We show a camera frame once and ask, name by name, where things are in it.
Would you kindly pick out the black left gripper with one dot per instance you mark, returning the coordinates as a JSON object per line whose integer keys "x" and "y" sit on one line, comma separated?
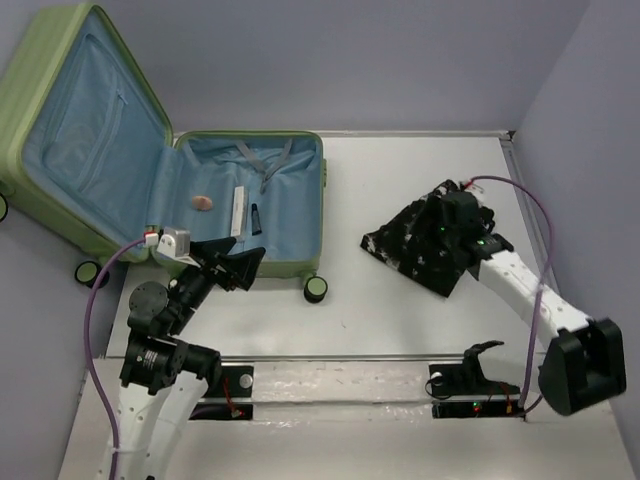
{"x": 241, "y": 266}

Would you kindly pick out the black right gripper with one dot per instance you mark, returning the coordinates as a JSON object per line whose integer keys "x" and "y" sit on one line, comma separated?
{"x": 435, "y": 209}

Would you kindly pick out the small black tube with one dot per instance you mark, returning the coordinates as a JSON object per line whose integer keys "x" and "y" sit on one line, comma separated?
{"x": 255, "y": 220}

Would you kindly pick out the round pink powder puff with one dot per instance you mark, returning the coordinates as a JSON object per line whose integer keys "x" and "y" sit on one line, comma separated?
{"x": 202, "y": 203}

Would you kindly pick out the black white patterned garment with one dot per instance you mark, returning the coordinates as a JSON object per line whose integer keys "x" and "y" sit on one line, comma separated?
{"x": 404, "y": 244}

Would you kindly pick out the green hard-shell suitcase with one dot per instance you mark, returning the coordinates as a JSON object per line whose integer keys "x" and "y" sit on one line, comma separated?
{"x": 88, "y": 151}

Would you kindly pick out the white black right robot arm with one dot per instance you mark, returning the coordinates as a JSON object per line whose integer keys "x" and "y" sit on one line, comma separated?
{"x": 584, "y": 361}

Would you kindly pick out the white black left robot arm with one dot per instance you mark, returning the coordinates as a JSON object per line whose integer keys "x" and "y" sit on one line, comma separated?
{"x": 162, "y": 377}

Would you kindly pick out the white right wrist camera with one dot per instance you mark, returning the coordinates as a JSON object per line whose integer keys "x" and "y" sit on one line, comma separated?
{"x": 472, "y": 187}

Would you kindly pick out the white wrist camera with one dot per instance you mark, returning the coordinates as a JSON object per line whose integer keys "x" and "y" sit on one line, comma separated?
{"x": 472, "y": 187}
{"x": 170, "y": 244}

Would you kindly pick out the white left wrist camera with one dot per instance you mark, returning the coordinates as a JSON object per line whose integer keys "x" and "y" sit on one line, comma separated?
{"x": 170, "y": 244}

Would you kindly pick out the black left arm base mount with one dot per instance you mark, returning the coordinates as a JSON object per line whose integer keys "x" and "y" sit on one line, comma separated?
{"x": 230, "y": 399}

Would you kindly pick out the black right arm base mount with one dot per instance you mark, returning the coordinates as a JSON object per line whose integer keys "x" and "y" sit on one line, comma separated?
{"x": 461, "y": 390}

